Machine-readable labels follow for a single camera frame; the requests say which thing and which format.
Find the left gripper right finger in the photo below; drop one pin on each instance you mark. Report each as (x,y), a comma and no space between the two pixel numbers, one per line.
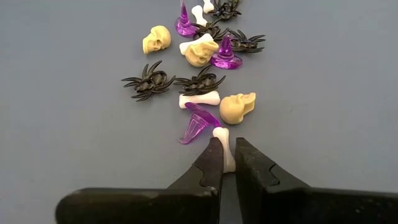
(295,205)

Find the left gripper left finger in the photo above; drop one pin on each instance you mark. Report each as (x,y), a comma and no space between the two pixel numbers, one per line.
(155,205)

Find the white plastic bone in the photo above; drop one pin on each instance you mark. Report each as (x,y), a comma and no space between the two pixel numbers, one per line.
(199,99)
(225,146)
(199,14)
(207,5)
(189,45)

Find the beige plastic skull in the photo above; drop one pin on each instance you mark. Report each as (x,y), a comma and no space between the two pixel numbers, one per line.
(200,53)
(234,109)
(157,39)

